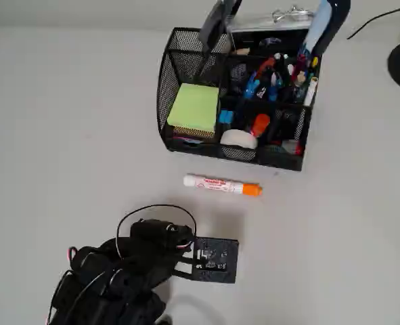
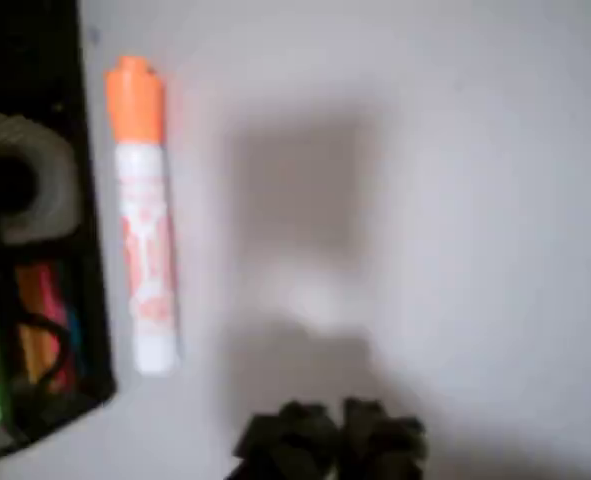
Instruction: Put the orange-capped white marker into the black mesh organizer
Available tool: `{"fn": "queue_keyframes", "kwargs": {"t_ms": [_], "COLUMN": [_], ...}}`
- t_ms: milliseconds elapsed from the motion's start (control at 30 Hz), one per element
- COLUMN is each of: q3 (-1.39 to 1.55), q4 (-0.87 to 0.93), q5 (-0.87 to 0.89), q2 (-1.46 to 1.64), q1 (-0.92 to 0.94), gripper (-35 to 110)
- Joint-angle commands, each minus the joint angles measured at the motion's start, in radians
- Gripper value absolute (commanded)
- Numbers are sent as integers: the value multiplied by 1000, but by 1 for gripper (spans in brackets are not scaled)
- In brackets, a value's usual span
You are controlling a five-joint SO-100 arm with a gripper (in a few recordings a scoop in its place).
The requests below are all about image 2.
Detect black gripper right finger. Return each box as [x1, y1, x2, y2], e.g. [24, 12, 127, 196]
[342, 397, 429, 480]

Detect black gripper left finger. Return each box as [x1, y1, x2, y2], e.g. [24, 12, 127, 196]
[232, 399, 341, 480]

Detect orange-capped glue stick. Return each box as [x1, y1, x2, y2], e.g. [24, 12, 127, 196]
[103, 54, 182, 377]

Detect black mesh desk organizer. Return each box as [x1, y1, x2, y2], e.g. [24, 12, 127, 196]
[0, 0, 119, 461]

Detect coloured sticky tab strips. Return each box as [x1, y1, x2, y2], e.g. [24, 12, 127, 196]
[14, 262, 84, 396]

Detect grey tape roll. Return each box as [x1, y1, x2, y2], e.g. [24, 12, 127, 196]
[0, 113, 84, 244]

